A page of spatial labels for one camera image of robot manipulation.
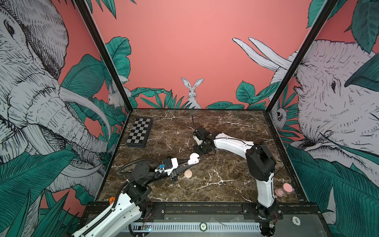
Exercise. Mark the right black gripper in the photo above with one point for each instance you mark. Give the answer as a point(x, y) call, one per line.
point(196, 146)

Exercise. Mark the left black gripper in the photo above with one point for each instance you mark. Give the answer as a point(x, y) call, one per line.
point(173, 178)

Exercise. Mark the pink earbuds charging case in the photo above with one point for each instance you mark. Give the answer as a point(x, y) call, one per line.
point(188, 174)

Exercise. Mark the white round charging case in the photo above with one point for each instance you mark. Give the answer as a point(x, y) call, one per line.
point(193, 159)

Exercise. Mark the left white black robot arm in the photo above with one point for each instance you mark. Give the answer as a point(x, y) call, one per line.
point(131, 201)

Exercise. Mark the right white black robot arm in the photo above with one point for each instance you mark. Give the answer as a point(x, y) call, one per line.
point(260, 161)

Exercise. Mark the pink open case at edge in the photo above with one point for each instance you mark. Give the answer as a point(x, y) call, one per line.
point(284, 190)

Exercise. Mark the black white checkerboard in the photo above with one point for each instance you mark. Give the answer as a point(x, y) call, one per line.
point(140, 132)

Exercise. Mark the white perforated vent strip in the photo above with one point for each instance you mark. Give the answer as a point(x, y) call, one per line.
point(191, 227)

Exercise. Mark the orange clip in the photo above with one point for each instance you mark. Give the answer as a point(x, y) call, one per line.
point(111, 200)

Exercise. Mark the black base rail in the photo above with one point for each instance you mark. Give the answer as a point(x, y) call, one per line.
point(163, 209)

